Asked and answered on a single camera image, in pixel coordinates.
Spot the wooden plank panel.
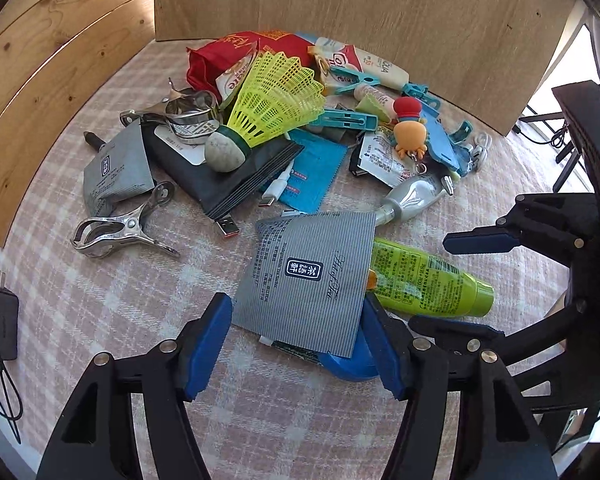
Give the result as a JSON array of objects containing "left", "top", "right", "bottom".
[{"left": 0, "top": 0, "right": 157, "bottom": 248}]

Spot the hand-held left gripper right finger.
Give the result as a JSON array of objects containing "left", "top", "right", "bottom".
[{"left": 361, "top": 292, "right": 561, "bottom": 480}]

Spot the orange octopus keychain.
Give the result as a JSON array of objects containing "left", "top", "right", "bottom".
[{"left": 392, "top": 98, "right": 429, "bottom": 162}]

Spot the black pouch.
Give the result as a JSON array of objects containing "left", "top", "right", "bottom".
[{"left": 142, "top": 125, "right": 306, "bottom": 220}]

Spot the small cream tube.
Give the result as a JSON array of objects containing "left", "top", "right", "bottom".
[{"left": 352, "top": 83, "right": 396, "bottom": 106}]

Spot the teal clothespin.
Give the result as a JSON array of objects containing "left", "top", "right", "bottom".
[
  {"left": 324, "top": 70, "right": 382, "bottom": 97},
  {"left": 307, "top": 108, "right": 379, "bottom": 131}
]

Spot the black charger with cable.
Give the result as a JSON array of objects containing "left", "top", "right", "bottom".
[{"left": 0, "top": 279, "right": 25, "bottom": 445}]

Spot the small green packet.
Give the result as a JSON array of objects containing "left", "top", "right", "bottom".
[{"left": 354, "top": 95, "right": 394, "bottom": 124}]

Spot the red black usb plug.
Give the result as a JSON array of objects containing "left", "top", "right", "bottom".
[{"left": 214, "top": 214, "right": 240, "bottom": 239}]

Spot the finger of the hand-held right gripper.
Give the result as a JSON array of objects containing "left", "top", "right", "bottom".
[
  {"left": 442, "top": 192, "right": 599, "bottom": 267},
  {"left": 408, "top": 309, "right": 572, "bottom": 362}
]

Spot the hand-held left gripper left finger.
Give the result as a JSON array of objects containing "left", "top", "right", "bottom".
[{"left": 36, "top": 291, "right": 234, "bottom": 480}]

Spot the red snack bag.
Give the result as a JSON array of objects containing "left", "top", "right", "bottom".
[{"left": 186, "top": 31, "right": 262, "bottom": 107}]

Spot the green bottle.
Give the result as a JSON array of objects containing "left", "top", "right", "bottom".
[{"left": 366, "top": 236, "right": 496, "bottom": 319}]

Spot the silver tube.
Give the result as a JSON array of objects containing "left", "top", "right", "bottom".
[{"left": 374, "top": 174, "right": 456, "bottom": 227}]

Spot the yellow green shuttlecock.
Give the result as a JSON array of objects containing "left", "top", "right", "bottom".
[{"left": 204, "top": 51, "right": 326, "bottom": 174}]

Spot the white printed sachet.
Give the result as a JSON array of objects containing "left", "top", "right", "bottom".
[{"left": 357, "top": 132, "right": 422, "bottom": 187}]

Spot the blue round lid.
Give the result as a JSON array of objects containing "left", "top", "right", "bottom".
[{"left": 319, "top": 331, "right": 382, "bottom": 382}]

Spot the white usb cable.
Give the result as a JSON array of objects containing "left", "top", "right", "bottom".
[{"left": 259, "top": 159, "right": 296, "bottom": 209}]

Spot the small grey tea packet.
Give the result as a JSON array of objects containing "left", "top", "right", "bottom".
[{"left": 83, "top": 122, "right": 156, "bottom": 219}]

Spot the blue sachet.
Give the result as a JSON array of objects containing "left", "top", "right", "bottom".
[{"left": 279, "top": 132, "right": 349, "bottom": 214}]

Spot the smooth wooden board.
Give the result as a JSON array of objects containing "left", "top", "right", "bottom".
[{"left": 153, "top": 0, "right": 587, "bottom": 137}]

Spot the blue plastic clip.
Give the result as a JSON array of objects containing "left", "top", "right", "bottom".
[{"left": 419, "top": 104, "right": 474, "bottom": 177}]

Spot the teal plastic clip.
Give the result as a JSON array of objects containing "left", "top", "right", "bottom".
[{"left": 401, "top": 81, "right": 431, "bottom": 106}]

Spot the thin white cable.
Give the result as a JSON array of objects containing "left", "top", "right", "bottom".
[{"left": 466, "top": 132, "right": 492, "bottom": 172}]

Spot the silver metal clamp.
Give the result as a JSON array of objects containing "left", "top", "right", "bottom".
[
  {"left": 71, "top": 181, "right": 181, "bottom": 261},
  {"left": 118, "top": 79, "right": 191, "bottom": 129}
]

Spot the black tripod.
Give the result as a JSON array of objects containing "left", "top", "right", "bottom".
[{"left": 515, "top": 104, "right": 588, "bottom": 193}]

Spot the large grey striped tea packet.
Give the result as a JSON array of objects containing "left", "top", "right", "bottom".
[{"left": 231, "top": 211, "right": 377, "bottom": 359}]

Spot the pink checked tablecloth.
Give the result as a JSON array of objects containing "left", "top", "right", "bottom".
[{"left": 0, "top": 37, "right": 581, "bottom": 480}]

